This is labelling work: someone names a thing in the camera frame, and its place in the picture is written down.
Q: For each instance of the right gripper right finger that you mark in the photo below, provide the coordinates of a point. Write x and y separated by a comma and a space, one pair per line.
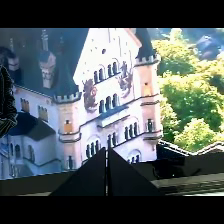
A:
125, 176

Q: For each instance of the black garment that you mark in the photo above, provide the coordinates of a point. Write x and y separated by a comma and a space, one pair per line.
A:
6, 100

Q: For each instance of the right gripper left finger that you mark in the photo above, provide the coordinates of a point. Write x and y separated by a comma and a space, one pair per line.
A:
90, 176

